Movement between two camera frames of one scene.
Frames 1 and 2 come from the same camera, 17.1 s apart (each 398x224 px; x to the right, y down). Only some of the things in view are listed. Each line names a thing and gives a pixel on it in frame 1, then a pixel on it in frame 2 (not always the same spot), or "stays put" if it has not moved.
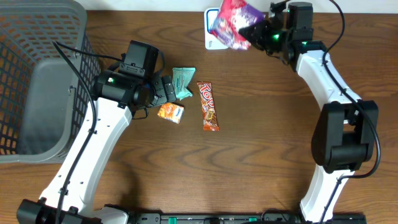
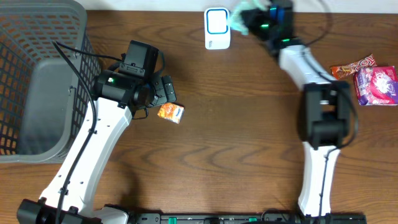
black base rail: x=244 y=218 stays put
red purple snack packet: x=233 y=15 to x=377 y=86
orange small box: x=171 y=112 stays put
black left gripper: x=163 y=91 stays put
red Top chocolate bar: x=208 y=106 to x=348 y=70
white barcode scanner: x=211 y=42 stays put
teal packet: x=181 y=76 to x=236 y=21
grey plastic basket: x=45 y=105 stays put
